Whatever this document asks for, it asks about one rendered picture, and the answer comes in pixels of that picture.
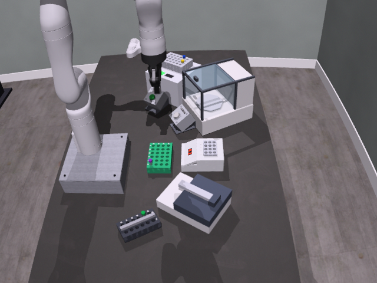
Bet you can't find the green tube rack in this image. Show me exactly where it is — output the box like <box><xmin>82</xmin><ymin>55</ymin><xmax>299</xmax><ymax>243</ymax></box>
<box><xmin>147</xmin><ymin>143</ymin><xmax>173</xmax><ymax>173</ymax></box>

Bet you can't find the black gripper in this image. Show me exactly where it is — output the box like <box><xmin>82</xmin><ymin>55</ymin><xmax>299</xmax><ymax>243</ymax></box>
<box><xmin>141</xmin><ymin>50</ymin><xmax>167</xmax><ymax>94</ymax></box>

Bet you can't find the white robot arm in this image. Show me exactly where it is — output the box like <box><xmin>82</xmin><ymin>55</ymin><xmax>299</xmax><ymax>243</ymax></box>
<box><xmin>39</xmin><ymin>0</ymin><xmax>166</xmax><ymax>155</ymax></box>

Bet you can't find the white balance with glass enclosure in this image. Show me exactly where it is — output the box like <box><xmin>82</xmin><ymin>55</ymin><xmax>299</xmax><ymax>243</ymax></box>
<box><xmin>169</xmin><ymin>58</ymin><xmax>255</xmax><ymax>136</ymax></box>

